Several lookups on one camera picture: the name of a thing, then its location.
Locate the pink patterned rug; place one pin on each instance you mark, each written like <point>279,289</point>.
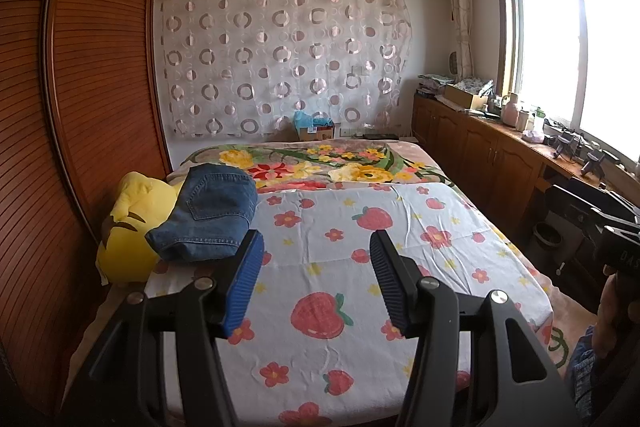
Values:
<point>565,332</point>

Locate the small cardboard box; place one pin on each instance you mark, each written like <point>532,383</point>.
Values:
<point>315,133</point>

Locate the black tripod stand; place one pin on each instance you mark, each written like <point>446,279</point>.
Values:
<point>565,144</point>
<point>594,164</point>

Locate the white jar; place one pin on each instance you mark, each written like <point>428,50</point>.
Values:
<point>523,119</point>

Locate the small round fan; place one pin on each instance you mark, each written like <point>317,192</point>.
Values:
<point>454,64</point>

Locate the bed with strawberry sheet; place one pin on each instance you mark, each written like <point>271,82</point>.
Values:
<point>350,332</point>

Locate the waste bin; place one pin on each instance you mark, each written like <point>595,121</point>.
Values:
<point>548,236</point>

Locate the person's denim-clad leg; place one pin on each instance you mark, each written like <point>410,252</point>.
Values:
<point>585,372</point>

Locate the wood-framed window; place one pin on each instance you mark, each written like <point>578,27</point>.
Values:
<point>565,47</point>

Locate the long wooden cabinet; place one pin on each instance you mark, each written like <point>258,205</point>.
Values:
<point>480,147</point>

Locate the open cardboard box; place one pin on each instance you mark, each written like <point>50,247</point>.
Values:
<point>467,97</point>

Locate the blue plastic bag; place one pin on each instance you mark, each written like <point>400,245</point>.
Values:
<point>306,119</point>

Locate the circle-patterned sheer wall curtain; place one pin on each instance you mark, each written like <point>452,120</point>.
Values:
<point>280,57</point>

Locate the brown wooden slatted wardrobe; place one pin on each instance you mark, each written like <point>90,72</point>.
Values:
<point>75,82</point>

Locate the pink bottle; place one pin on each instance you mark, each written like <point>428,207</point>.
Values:
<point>511,109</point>

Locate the pile of folded cloths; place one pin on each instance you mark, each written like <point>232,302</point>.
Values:
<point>434,84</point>

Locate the green-capped bottle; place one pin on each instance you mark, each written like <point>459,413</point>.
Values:
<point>537,119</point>

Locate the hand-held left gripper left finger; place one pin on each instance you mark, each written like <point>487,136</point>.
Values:
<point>245,287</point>

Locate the blue denim pants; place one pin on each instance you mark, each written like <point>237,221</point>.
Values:
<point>210,212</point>

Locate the yellow plush toy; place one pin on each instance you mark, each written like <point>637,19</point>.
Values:
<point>125,237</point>

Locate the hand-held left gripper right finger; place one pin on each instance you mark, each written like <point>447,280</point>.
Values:
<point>390,277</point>

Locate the person's right hand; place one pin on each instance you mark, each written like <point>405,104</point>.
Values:
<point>611,307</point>

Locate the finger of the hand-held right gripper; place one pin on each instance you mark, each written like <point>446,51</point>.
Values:
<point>575,202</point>

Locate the floral blanket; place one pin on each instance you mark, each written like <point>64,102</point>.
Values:
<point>310,167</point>

